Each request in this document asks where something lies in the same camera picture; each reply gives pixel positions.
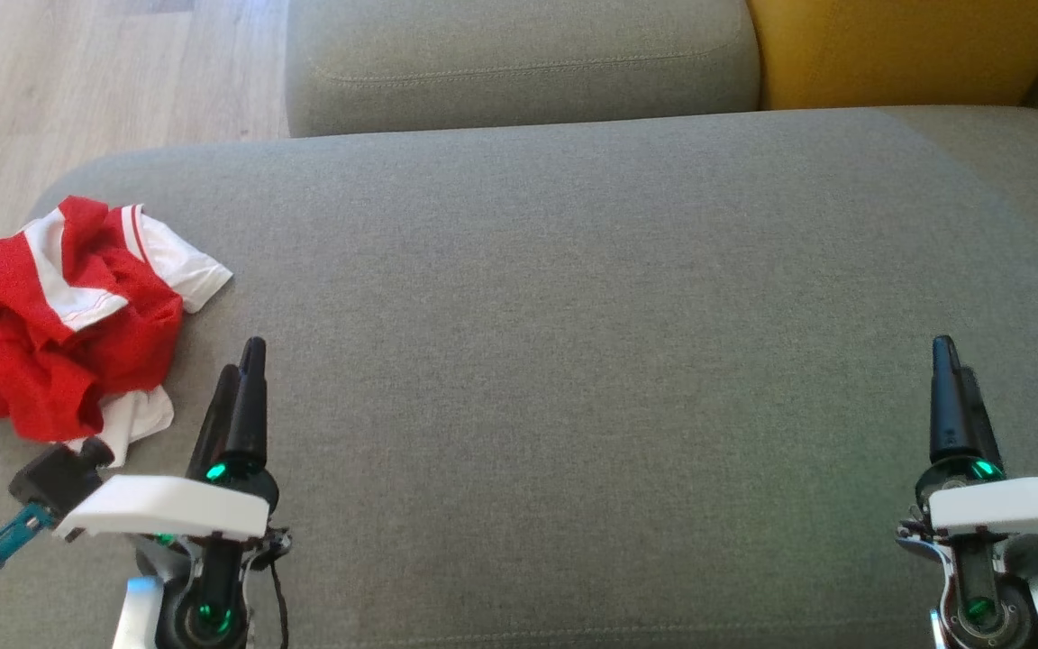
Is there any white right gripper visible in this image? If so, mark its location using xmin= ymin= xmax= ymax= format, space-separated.
xmin=897 ymin=335 xmax=1038 ymax=542

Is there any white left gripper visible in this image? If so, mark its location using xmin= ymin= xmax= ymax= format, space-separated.
xmin=55 ymin=338 xmax=290 ymax=564

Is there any red white-sleeved jersey shirt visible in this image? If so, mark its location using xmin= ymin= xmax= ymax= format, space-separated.
xmin=0 ymin=197 xmax=233 ymax=468

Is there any grey sofa seat cushion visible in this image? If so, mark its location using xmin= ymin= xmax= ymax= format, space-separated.
xmin=0 ymin=106 xmax=1038 ymax=649

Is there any yellow sofa back cushion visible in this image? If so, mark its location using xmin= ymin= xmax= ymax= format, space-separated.
xmin=747 ymin=0 xmax=1038 ymax=111

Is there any grey sofa back cushion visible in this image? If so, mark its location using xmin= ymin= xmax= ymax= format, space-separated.
xmin=285 ymin=0 xmax=761 ymax=138

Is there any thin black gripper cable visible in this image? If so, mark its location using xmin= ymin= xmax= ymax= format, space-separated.
xmin=253 ymin=527 xmax=293 ymax=649

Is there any teal-plug black camera cable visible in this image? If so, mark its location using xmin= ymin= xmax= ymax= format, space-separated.
xmin=0 ymin=503 xmax=56 ymax=649

